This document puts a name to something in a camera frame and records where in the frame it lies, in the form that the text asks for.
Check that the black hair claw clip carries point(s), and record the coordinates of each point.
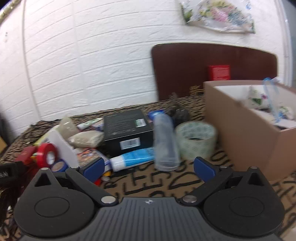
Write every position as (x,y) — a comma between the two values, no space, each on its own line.
(180,114)

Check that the brown cardboard box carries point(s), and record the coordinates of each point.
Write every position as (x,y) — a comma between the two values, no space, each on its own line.
(242,129)

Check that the dark brown chair back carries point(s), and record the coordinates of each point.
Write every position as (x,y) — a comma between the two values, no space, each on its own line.
(185,69)

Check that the black fuzzy item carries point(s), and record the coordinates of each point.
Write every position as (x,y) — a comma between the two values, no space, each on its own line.
(12,175)

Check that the red tape roll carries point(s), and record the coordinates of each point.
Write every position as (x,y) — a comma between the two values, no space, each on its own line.
(45,153)

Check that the white flat pad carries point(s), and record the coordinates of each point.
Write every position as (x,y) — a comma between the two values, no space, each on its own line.
(63,148)

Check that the red carton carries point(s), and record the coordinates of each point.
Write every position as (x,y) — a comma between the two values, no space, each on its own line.
(219,72)

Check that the beige sponge pack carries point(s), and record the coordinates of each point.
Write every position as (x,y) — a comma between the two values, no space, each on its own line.
(86,138)

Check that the patterned playing card box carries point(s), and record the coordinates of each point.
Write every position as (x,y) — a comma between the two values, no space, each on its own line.
(89,154)

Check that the blue hand cream tube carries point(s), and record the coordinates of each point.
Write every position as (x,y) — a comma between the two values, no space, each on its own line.
(133,158)

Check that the yellow green flat box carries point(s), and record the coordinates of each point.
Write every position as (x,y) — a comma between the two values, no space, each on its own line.
(42,139)

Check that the small dark red box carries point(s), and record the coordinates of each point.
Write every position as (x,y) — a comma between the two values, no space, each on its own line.
(25,154)

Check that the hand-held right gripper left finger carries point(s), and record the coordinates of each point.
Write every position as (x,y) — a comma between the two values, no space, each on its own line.
(93,168)

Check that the blue tape roll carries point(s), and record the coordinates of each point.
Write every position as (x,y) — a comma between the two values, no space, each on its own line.
(59,165)

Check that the clear bag of beige powder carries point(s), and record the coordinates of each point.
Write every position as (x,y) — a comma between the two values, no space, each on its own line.
(67,127)

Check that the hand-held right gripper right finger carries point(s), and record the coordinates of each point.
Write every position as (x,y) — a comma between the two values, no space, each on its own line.
(204,168)

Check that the black rectangular box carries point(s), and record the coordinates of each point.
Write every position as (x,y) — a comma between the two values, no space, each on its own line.
(126,126)

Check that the white floral pouch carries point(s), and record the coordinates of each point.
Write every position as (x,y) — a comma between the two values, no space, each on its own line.
(256,98)

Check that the brown lettered tablecloth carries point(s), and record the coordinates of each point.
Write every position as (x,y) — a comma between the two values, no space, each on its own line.
(150,183)

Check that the clear plastic bottle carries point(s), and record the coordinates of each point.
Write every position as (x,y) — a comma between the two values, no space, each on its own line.
(165,141)

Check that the floral plastic bag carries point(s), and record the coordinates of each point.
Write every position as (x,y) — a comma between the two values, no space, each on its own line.
(217,15)

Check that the large clear tape roll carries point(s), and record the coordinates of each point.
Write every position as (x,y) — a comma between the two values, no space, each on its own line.
(196,141)

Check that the blue medicine box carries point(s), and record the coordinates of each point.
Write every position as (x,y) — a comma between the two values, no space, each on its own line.
(155,115)

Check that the small white green tube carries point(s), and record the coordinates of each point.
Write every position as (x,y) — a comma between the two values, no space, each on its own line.
(89,124)

